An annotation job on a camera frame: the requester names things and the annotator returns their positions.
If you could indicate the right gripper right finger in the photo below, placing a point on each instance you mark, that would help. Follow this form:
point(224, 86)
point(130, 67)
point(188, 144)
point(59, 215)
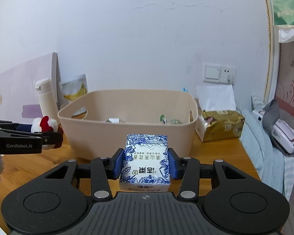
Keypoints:
point(221, 198)

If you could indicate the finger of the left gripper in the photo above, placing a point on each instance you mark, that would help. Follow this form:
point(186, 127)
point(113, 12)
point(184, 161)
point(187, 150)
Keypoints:
point(9, 125)
point(47, 138)

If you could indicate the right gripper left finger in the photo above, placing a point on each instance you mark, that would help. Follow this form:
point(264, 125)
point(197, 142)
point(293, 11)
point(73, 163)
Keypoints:
point(62, 199)

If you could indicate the Hello Kitty plush toy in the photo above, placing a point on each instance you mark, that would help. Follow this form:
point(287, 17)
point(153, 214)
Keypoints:
point(48, 125)

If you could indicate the blue cartoon tissue pack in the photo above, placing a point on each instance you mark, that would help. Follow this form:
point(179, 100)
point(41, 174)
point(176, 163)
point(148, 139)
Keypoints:
point(115, 121)

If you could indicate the blue white floral tissue pack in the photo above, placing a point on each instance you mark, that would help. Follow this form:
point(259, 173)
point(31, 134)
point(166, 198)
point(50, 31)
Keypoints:
point(145, 165)

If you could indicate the green dried herb packet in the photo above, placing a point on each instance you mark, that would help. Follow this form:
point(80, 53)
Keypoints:
point(164, 120)

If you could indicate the pink headboard panel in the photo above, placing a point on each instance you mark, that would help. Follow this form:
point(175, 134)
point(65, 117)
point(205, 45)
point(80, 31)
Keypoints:
point(18, 96)

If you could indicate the white thermos bottle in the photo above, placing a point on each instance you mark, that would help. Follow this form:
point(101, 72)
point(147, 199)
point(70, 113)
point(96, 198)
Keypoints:
point(47, 100)

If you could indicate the beige plastic storage bin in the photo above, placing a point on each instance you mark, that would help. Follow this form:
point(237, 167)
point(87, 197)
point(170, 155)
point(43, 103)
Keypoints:
point(89, 136)

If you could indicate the light blue bedding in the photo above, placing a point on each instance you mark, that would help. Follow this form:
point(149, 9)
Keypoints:
point(274, 169)

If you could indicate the banana chips snack bag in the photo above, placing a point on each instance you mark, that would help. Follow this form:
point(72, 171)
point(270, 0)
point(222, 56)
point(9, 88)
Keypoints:
point(73, 89)

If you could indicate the gold foil tissue box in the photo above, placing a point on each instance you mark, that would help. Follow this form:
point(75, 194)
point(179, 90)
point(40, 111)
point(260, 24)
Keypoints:
point(219, 125)

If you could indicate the white tissue sheet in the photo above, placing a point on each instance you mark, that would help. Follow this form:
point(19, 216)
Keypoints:
point(216, 98)

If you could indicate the white pink device with strap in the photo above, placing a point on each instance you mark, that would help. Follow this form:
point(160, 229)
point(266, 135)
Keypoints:
point(280, 133)

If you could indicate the white wall switch socket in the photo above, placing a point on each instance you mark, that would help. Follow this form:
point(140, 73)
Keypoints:
point(219, 74)

